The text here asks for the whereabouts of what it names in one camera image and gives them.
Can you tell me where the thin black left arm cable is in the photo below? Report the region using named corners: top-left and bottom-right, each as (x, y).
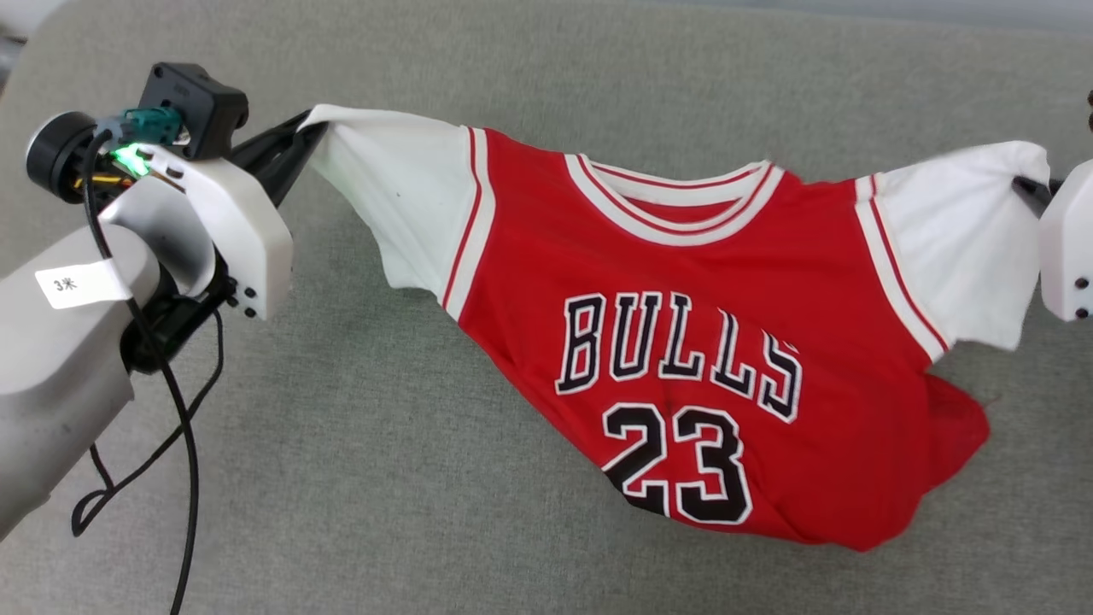
top-left (70, 128), bottom-right (228, 615)

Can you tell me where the red and white Bulls jersey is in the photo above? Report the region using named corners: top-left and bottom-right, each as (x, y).
top-left (306, 104), bottom-right (1053, 553)

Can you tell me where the teal camera cable connector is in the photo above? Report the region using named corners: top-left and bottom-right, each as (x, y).
top-left (94, 107), bottom-right (185, 148)

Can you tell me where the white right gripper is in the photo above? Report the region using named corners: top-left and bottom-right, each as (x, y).
top-left (1011, 157), bottom-right (1093, 324)

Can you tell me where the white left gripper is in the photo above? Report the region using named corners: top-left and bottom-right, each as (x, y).
top-left (26, 109), bottom-right (330, 322)

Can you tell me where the white paper label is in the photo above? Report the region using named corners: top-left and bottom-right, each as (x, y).
top-left (34, 259), bottom-right (134, 311)

